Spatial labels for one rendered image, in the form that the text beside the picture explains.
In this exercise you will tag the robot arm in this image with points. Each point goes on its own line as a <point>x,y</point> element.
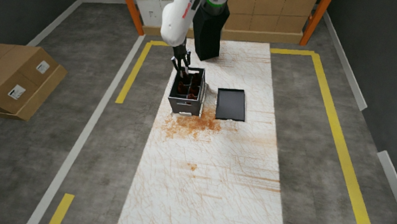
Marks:
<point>180,15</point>

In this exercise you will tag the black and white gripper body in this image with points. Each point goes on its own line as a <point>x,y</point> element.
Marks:
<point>180,50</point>

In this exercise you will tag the dark grey crate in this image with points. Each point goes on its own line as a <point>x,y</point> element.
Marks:
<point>179,102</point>

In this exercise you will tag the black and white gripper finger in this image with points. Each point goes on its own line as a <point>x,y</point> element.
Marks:
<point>187,61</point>
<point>177,65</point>

